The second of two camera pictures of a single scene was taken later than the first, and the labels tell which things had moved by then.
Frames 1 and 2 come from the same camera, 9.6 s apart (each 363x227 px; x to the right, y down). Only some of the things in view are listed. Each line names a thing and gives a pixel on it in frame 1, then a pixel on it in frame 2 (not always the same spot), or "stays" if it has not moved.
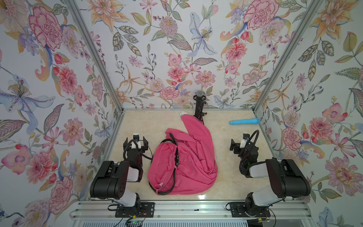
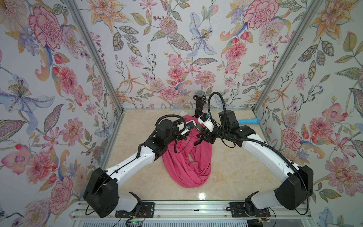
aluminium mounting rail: x=106 y=210 stays
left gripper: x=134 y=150 → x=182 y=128
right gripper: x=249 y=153 → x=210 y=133
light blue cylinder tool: x=252 y=121 stays
